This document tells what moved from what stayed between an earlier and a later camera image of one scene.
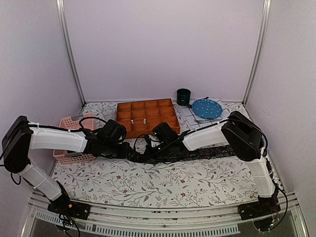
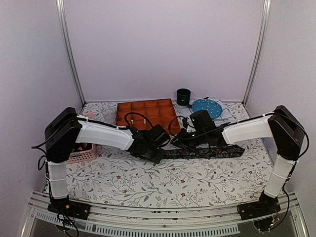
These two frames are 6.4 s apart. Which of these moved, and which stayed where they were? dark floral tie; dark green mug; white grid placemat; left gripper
Moved: left gripper
Stayed: white grid placemat; dark green mug; dark floral tie
